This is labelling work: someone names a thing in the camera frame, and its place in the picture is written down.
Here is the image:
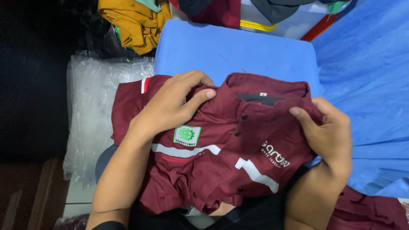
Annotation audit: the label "maroon cloth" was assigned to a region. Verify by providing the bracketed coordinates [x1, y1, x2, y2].
[326, 185, 409, 230]

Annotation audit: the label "blue cloth-covered pad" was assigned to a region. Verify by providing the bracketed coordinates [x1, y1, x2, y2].
[154, 19, 321, 97]

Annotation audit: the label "stack of clear plastic bags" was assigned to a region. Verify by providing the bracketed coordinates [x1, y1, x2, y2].
[63, 51, 155, 189]

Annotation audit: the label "black plastic bag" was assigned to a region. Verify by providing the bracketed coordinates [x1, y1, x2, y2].
[60, 0, 156, 61]

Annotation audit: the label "person's right hand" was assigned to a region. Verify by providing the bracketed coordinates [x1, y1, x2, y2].
[289, 97, 353, 181]

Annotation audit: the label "mustard yellow garment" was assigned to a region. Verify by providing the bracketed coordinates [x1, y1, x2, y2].
[97, 0, 172, 56]

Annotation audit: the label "person's black clothing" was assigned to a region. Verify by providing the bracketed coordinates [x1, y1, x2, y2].
[92, 172, 307, 230]

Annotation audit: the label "brown wooden furniture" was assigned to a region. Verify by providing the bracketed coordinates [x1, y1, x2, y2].
[0, 157, 70, 230]

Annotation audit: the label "white box with yellow stripe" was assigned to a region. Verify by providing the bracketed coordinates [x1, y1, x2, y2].
[240, 0, 340, 41]

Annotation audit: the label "maroon garment with dark lining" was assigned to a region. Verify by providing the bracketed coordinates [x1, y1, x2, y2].
[168, 0, 241, 29]

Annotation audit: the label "red strip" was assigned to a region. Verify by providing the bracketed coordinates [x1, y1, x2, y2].
[300, 12, 340, 42]

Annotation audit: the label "blue cloth sheet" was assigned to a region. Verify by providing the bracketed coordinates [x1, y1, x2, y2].
[305, 0, 409, 199]

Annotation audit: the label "dark grey garment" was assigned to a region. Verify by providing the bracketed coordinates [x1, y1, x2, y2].
[251, 0, 317, 26]

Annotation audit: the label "person's left hand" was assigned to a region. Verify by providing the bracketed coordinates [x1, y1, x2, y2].
[134, 70, 217, 141]

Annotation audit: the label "maroon work shirt white stripes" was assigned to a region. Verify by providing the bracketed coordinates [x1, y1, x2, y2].
[111, 72, 324, 215]

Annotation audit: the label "grey-blue cloth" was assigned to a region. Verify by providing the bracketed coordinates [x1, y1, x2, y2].
[95, 144, 119, 185]

